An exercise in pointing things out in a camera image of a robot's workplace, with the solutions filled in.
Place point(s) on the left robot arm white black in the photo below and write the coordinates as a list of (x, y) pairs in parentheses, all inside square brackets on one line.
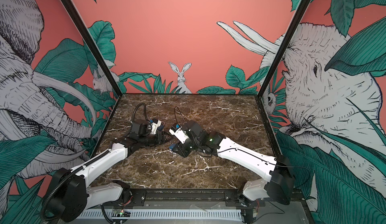
[(69, 192)]

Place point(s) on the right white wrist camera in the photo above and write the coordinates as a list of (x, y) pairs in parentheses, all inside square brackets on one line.
[(179, 133)]

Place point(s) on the left black frame post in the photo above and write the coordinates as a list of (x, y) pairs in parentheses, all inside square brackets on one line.
[(83, 30)]

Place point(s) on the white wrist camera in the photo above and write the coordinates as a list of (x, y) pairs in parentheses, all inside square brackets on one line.
[(156, 125), (179, 133)]

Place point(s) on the black frame post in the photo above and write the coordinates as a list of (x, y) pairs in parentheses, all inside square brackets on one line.
[(285, 43), (83, 30)]

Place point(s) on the right black frame post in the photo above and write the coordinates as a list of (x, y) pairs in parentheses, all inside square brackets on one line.
[(285, 43)]

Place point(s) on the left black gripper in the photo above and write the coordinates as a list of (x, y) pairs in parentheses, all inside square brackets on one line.
[(163, 139)]

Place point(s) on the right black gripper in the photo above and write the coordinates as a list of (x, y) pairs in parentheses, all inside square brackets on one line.
[(182, 151)]

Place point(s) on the small green circuit board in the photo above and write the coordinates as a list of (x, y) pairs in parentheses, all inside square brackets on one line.
[(121, 214)]

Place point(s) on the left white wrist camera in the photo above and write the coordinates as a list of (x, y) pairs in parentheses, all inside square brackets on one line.
[(156, 125)]

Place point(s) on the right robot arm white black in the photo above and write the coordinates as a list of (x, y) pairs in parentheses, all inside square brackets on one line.
[(277, 177)]

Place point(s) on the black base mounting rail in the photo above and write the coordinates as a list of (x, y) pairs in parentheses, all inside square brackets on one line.
[(138, 197)]

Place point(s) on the white slotted cable duct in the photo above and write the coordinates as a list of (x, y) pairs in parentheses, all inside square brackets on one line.
[(165, 214)]

